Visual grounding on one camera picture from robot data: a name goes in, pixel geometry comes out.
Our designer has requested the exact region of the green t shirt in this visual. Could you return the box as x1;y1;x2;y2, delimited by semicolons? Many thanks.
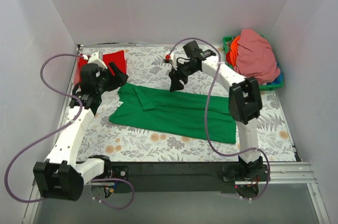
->
109;83;236;144

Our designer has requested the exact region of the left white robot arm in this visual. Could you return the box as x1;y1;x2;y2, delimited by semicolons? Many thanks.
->
33;62;128;201

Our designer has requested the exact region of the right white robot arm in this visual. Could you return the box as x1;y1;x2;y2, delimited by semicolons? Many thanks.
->
163;38;264;181

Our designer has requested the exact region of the folded red t shirt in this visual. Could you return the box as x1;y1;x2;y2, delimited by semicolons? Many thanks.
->
73;50;127;85

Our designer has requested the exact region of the green plastic basket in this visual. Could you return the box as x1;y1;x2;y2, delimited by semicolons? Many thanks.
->
222;36;284;91

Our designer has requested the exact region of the orange t shirt in basket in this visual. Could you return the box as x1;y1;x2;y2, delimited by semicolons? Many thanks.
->
226;35;240;67

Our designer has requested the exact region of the floral table cloth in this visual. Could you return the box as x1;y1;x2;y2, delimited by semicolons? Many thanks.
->
76;45;297;162

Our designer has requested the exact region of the pink t shirt in basket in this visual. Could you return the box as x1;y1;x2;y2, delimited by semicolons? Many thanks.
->
233;29;280;85

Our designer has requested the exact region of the blue t shirt in basket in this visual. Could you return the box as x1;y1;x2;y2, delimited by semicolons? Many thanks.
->
266;62;284;86

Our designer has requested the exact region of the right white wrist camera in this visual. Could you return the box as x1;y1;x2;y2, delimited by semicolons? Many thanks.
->
163;52;177;70

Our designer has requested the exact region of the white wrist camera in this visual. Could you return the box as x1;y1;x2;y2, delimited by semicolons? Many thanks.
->
163;52;177;70
87;52;108;69

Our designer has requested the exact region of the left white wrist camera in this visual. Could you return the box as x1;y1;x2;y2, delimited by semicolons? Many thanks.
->
87;52;108;69

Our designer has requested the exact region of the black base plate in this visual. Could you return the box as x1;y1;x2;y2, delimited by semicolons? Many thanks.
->
105;161;271;201

